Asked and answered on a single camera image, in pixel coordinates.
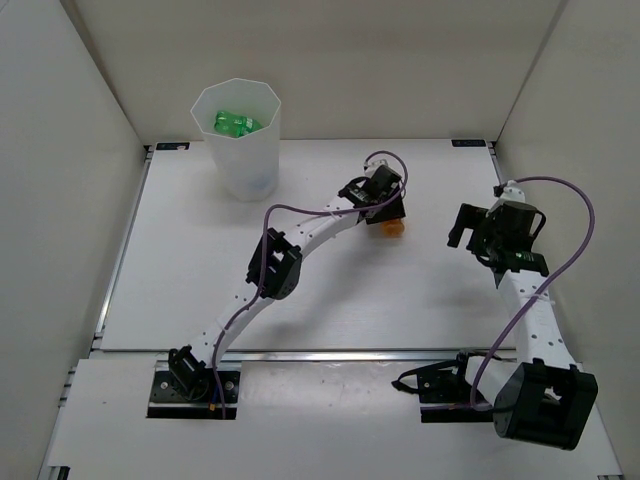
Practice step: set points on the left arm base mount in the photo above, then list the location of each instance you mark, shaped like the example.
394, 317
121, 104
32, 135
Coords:
184, 388

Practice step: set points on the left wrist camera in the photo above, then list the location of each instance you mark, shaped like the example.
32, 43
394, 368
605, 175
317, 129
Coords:
370, 166

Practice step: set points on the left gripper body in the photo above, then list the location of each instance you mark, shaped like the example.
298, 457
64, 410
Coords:
393, 193

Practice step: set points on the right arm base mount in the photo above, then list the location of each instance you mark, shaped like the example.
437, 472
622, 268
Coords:
443, 391

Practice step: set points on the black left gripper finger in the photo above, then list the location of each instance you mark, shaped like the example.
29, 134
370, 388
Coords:
374, 217
394, 210

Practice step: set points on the white plastic bin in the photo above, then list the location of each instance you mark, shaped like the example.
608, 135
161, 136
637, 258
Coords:
249, 165

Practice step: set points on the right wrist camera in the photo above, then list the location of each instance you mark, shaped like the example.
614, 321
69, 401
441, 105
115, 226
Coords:
509, 191

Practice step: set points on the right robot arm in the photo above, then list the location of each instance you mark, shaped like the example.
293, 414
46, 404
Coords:
544, 398

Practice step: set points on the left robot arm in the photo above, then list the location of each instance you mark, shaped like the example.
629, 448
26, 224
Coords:
289, 235

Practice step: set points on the orange plastic bottle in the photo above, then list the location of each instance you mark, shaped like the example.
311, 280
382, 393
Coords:
393, 228

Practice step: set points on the green plastic bottle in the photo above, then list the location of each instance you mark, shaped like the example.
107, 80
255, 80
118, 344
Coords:
235, 126

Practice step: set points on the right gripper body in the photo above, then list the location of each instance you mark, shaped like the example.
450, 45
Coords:
486, 235

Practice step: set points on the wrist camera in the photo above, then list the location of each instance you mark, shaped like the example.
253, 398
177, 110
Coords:
370, 166
509, 191

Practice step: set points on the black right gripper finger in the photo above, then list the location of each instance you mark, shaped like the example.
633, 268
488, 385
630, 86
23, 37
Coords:
470, 217
455, 236

